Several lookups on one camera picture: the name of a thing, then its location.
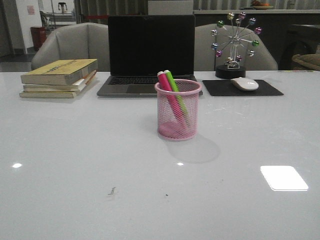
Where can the pink highlighter pen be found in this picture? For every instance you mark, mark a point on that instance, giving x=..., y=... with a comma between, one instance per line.
x=173, y=110

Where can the pink mesh pen holder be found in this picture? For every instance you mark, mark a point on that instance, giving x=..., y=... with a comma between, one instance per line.
x=189, y=90

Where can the black mouse pad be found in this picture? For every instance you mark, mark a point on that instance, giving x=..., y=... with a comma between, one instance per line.
x=225, y=88

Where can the grey laptop computer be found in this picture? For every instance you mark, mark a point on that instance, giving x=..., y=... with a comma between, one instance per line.
x=140, y=46

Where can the middle white book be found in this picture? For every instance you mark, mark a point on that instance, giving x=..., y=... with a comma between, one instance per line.
x=78, y=86

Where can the right grey armchair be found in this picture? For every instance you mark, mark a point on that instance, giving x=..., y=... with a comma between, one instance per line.
x=211, y=49

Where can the grey armchair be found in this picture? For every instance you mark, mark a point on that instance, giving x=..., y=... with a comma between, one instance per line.
x=211, y=49
x=79, y=41

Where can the white computer mouse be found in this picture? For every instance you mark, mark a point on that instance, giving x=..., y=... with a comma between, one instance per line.
x=245, y=84

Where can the top yellow book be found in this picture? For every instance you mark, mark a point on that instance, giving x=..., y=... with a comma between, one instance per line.
x=60, y=72

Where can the yellow book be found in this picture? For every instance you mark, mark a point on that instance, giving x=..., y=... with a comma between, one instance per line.
x=50, y=94
x=60, y=72

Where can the ferris wheel desk ornament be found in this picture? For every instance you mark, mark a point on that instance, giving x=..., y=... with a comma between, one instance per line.
x=231, y=67

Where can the left grey armchair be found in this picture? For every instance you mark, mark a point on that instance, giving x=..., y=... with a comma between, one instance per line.
x=79, y=41

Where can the bottom yellow book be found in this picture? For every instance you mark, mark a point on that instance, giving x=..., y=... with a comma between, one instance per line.
x=50, y=94

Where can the red trash bin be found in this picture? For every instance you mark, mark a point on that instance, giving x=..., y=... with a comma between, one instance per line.
x=38, y=34

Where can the fruit bowl on counter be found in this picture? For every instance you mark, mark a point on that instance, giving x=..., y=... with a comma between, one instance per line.
x=258, y=5

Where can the brown cushioned seat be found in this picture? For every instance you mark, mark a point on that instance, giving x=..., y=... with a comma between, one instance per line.
x=306, y=61

